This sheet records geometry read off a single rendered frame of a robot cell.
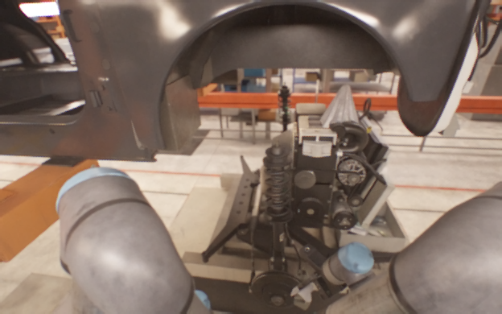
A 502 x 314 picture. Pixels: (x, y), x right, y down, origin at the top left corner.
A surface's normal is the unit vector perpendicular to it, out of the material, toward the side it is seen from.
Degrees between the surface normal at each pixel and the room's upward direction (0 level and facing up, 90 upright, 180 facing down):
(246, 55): 90
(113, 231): 28
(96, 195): 6
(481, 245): 45
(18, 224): 90
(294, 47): 90
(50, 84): 72
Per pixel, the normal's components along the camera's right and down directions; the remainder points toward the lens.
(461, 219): -0.61, -0.79
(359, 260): 0.15, -0.62
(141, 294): 0.45, 0.00
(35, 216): 0.99, 0.04
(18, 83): -0.17, 0.14
